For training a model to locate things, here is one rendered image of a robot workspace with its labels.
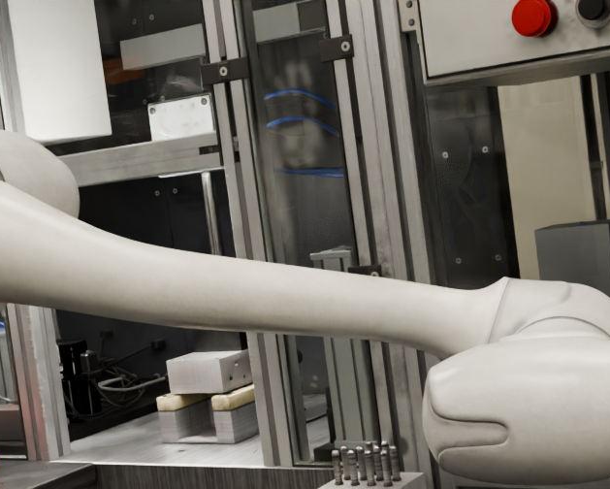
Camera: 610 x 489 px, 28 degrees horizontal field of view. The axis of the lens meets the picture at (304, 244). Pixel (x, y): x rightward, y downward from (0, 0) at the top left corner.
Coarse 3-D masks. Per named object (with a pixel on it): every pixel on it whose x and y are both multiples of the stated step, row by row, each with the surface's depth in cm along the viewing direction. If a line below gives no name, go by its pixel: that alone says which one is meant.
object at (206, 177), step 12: (204, 180) 178; (204, 192) 178; (216, 204) 178; (216, 216) 178; (216, 228) 178; (216, 240) 178; (216, 252) 178; (204, 336) 178; (216, 336) 177; (228, 336) 176; (240, 336) 175; (204, 348) 179; (216, 348) 178; (228, 348) 176; (240, 348) 175
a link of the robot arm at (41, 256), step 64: (0, 192) 96; (0, 256) 93; (64, 256) 93; (128, 256) 93; (192, 256) 95; (128, 320) 95; (192, 320) 95; (256, 320) 97; (320, 320) 99; (384, 320) 101; (448, 320) 100; (512, 320) 97
